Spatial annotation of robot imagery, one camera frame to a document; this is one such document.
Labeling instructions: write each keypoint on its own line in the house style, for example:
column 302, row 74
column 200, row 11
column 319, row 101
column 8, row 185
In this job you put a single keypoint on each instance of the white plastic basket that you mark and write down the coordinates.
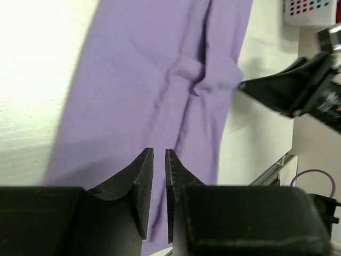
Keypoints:
column 310, row 12

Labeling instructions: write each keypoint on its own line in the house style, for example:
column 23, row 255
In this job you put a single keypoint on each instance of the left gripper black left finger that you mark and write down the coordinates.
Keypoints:
column 135, row 183

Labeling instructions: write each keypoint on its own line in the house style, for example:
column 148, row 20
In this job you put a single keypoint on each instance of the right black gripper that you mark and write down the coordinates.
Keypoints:
column 307, row 86

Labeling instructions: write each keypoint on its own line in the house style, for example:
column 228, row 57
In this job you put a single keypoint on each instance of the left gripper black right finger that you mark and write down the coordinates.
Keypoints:
column 177, row 176

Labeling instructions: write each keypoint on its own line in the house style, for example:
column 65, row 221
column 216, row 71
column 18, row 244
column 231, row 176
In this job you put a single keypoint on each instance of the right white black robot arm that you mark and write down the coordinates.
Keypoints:
column 284, row 214

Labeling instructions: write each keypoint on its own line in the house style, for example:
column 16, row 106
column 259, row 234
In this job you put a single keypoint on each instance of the purple t-shirt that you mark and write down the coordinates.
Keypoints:
column 152, row 74

